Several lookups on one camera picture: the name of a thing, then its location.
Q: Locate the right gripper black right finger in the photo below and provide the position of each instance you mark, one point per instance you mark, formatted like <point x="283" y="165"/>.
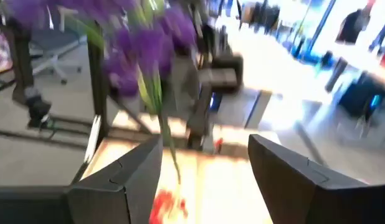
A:
<point x="289" y="186"/>

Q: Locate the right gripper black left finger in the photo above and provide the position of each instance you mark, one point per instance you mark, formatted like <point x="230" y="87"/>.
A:
<point x="117" y="193"/>

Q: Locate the red artificial flower bunch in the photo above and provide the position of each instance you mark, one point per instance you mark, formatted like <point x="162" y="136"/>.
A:
<point x="163" y="205"/>

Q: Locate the purple artificial flower bunch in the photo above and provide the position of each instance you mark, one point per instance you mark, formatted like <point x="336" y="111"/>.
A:
<point x="149" y="46"/>

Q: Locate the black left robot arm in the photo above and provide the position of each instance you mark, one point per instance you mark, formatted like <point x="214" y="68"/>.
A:
<point x="198" y="124"/>

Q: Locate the grey office chair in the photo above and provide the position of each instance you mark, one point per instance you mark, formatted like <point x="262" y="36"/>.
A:
<point x="52" y="43"/>

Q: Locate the person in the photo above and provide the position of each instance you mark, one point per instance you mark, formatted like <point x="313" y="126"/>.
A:
<point x="351" y="26"/>

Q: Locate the black aluminium table frame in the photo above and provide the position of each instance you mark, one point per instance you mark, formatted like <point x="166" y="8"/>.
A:
<point x="97" y="77"/>

